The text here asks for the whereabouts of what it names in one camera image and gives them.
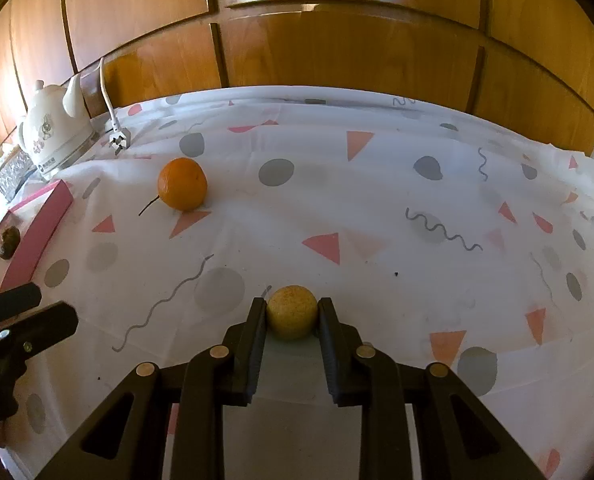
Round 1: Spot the dark round passion fruit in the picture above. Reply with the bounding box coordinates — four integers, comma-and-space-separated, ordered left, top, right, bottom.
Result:
0, 226, 21, 260

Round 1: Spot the small beige longan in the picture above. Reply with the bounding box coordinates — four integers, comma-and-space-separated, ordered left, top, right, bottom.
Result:
266, 285, 318, 340

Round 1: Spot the pink shallow tray box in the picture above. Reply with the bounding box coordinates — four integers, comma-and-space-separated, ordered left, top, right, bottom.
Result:
0, 180, 73, 292

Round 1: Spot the silver embossed tissue box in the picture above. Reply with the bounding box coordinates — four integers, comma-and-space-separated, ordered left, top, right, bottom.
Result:
0, 145, 35, 204

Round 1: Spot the white patterned tablecloth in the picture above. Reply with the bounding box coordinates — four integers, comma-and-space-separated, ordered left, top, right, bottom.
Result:
5, 87, 594, 479

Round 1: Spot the white ceramic electric kettle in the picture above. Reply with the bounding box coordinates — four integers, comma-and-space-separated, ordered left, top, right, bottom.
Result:
18, 74, 94, 177

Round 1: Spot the small orange with stem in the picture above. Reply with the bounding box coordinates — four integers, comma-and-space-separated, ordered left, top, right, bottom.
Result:
138, 157, 208, 216

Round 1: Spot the white power cord with plug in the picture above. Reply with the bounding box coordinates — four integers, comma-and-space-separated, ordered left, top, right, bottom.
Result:
98, 56, 132, 156

